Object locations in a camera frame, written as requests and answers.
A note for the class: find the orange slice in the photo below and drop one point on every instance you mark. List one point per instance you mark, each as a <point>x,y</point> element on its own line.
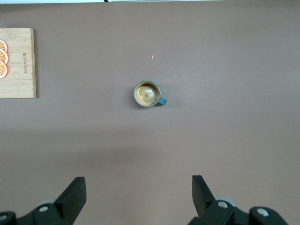
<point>2,70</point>

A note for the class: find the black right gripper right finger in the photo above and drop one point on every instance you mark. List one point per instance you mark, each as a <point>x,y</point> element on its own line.
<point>204,204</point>

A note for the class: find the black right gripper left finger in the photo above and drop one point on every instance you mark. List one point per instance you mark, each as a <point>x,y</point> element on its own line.
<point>68,206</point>

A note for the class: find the bamboo cutting board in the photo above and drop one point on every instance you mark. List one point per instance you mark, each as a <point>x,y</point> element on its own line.
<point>21,82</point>

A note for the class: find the teal cup with tan inside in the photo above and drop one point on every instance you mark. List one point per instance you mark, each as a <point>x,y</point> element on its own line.
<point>146,93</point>

